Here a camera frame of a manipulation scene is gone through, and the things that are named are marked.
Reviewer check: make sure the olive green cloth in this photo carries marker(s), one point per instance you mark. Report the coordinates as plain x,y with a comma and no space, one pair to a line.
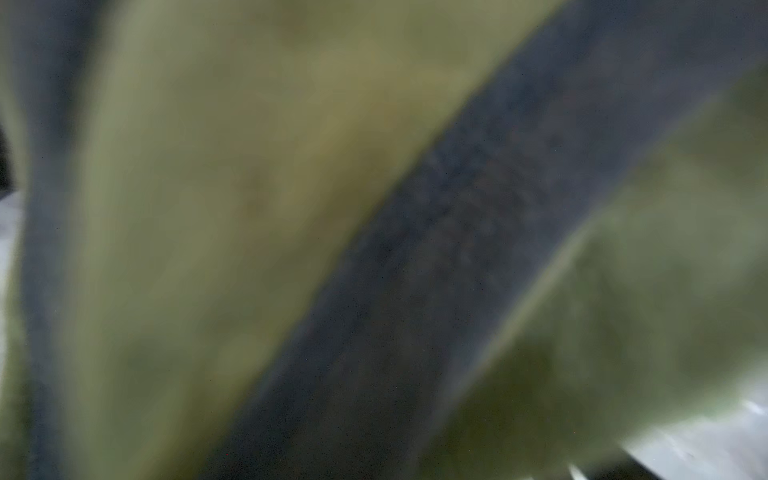
377,239

